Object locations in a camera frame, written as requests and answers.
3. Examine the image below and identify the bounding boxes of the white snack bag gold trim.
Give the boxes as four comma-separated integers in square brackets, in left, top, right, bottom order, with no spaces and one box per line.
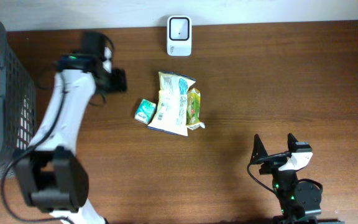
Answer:
[148,71,196,136]

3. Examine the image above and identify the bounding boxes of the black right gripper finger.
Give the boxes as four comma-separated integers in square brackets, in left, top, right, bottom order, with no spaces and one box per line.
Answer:
[287,133,298,152]
[250,134,269,164]

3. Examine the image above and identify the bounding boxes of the teal tissue pack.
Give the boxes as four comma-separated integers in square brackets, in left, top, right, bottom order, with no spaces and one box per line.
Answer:
[134,99,157,124]

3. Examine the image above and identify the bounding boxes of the grey plastic mesh basket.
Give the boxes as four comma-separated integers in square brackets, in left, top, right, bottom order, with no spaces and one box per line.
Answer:
[0,22,37,178]

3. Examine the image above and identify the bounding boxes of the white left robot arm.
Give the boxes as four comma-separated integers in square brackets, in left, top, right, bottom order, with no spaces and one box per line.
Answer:
[6,31,127,223]

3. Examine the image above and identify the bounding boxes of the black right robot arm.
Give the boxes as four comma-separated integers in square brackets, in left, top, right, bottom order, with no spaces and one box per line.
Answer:
[247,133,342,224]

